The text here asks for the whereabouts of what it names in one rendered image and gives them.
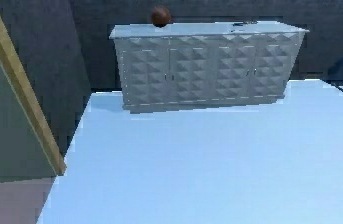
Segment small dark flat object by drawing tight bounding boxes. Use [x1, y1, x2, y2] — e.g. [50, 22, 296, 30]
[231, 21, 258, 27]

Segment brown ball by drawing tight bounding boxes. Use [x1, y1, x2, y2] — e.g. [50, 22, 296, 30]
[150, 5, 173, 29]

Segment grey studded sideboard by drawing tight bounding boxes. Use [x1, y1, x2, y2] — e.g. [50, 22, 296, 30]
[108, 20, 311, 115]

